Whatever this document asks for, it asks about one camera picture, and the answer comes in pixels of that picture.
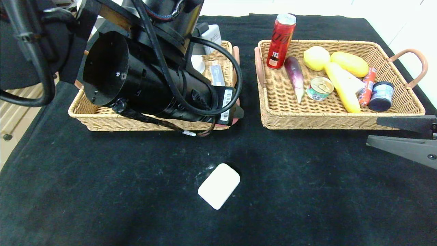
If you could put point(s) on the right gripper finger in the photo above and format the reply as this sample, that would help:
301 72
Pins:
409 150
409 123

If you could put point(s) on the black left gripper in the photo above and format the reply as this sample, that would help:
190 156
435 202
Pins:
226 104

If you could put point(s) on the pink peach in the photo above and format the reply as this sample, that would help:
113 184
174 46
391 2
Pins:
235 122

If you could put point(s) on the translucent grey plastic case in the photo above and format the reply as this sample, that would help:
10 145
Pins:
217 73

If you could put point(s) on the yellow banana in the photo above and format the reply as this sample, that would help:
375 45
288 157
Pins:
343 87

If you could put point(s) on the white soap bar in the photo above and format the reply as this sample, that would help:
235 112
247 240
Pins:
219 186

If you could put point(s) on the pull-tab tin can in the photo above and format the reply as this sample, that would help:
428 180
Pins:
320 89

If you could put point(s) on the dark blue yogurt cup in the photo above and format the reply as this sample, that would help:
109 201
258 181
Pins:
381 97

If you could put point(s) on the red wrapped sausage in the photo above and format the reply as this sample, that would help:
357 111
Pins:
368 85

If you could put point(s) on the small white juice carton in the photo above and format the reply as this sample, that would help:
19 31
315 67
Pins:
356 83

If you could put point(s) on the purple eggplant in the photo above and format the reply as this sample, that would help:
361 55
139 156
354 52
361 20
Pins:
294 75

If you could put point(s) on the yellow mango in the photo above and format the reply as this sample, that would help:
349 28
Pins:
351 64

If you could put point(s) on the red soda can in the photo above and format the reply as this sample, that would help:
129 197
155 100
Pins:
280 40

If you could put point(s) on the yellow-green lemon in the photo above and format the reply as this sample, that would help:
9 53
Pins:
316 58

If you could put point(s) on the white table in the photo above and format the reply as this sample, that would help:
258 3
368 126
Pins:
239 8

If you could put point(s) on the black tablecloth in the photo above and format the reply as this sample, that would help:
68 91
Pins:
170 232

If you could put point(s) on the wooden rack on casters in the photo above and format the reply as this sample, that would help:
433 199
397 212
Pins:
17 99

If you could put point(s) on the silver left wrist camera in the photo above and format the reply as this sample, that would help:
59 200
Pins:
211 36

